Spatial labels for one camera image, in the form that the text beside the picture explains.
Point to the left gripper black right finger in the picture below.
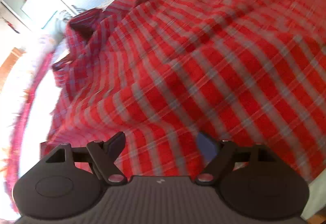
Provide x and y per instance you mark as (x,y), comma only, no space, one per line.
(219,158)

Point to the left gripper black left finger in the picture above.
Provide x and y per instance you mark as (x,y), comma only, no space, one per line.
(103,155)

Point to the red plaid cloth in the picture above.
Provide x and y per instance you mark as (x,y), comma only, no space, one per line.
(161,71)

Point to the pink fringed blanket edge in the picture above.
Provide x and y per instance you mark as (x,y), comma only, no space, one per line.
(11,169)

